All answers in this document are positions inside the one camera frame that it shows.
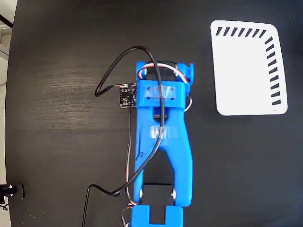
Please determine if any white striped tray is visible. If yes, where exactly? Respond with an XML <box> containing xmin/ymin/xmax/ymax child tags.
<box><xmin>210</xmin><ymin>19</ymin><xmax>289</xmax><ymax>116</ymax></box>

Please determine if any black table clamp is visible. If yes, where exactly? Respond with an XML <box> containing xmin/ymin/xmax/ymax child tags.
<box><xmin>0</xmin><ymin>183</ymin><xmax>26</xmax><ymax>201</ymax></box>

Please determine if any black diagonal bar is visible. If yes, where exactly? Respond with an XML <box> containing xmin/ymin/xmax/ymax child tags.
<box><xmin>0</xmin><ymin>14</ymin><xmax>14</xmax><ymax>29</ymax></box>

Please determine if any black camera circuit board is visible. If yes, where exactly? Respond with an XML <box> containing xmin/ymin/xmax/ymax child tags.
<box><xmin>118</xmin><ymin>83</ymin><xmax>139</xmax><ymax>109</ymax></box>

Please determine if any black camera cable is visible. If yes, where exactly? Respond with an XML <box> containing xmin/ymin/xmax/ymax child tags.
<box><xmin>81</xmin><ymin>45</ymin><xmax>167</xmax><ymax>227</ymax></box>

